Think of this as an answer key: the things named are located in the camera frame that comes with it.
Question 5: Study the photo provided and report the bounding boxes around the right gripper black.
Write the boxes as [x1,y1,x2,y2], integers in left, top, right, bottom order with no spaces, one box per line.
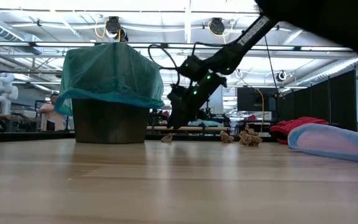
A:
[166,73,228,129]

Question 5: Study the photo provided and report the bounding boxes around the dark grey waste bin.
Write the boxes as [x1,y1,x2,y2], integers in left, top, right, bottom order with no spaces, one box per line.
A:
[71,98,150,144]

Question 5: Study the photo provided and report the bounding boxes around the green plastic trash bag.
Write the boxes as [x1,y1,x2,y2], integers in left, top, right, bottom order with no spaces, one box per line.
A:
[54,42,166,116]

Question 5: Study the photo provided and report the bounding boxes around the wooden top workbench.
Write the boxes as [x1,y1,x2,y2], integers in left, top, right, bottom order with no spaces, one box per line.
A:
[146,125,230,132]

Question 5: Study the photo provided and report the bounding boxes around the white square pillar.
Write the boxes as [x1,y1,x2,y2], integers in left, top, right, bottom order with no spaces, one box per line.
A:
[209,86,225,114]

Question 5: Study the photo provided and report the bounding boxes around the black display screen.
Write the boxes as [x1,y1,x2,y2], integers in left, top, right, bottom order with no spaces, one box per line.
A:
[236,86,278,112]

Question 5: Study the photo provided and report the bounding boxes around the red black work glove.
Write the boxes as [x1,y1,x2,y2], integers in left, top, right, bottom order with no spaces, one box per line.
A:
[268,116,329,145]

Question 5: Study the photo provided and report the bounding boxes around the person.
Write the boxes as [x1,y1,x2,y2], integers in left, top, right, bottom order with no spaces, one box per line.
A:
[37,92,67,132]

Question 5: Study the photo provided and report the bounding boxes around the black room divider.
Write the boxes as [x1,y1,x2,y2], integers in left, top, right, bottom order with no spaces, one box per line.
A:
[277,70,357,132]

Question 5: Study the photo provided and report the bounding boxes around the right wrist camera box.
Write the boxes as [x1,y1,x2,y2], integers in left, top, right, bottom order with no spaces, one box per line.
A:
[166,84,183,105]

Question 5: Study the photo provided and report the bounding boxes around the yellow cable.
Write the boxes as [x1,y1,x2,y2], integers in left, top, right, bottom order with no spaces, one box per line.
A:
[237,72,265,134]

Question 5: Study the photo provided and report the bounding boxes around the silver ventilation duct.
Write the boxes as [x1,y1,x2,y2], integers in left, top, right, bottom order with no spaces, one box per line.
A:
[0,14,45,56]

